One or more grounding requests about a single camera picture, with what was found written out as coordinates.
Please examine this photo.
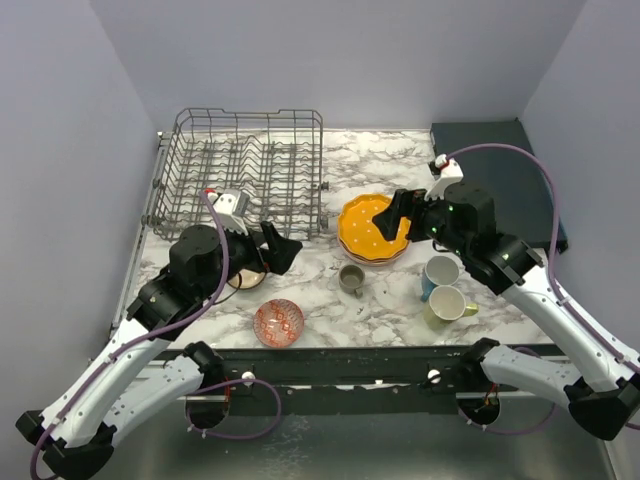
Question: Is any small grey cup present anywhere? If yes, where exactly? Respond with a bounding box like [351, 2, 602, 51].
[338, 265, 365, 298]

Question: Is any grey wire dish rack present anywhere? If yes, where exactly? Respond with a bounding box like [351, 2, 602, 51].
[141, 108, 329, 241]

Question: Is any dark brown cream bowl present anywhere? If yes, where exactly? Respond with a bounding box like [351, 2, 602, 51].
[227, 269, 266, 290]

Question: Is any red patterned bowl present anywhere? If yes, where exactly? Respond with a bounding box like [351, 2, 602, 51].
[253, 299, 304, 348]

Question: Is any purple cable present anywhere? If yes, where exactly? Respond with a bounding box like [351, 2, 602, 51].
[447, 143, 640, 431]
[29, 192, 232, 480]

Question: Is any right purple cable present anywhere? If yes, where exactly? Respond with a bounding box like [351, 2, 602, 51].
[447, 143, 640, 431]

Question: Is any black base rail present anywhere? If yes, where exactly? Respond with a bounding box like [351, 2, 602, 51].
[203, 346, 490, 415]

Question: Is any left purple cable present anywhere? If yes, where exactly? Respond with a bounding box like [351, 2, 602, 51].
[29, 192, 232, 480]

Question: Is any blue floral mug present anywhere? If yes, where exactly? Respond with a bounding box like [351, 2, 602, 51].
[421, 255, 460, 302]

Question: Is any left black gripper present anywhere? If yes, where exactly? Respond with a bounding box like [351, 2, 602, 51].
[197, 218, 302, 302]

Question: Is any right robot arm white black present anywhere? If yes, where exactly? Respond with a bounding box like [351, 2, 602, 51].
[372, 182, 639, 441]

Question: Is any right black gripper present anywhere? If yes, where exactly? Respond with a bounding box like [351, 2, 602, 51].
[373, 186, 471, 258]

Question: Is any yellow green mug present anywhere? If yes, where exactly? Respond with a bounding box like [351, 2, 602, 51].
[423, 285, 479, 329]

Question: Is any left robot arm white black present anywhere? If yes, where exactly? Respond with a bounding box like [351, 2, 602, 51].
[16, 222, 303, 479]

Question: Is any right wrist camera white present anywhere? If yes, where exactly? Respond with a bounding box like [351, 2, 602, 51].
[425, 154, 464, 200]

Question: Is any orange polka dot plate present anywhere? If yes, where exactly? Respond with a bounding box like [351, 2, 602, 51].
[337, 194, 411, 260]

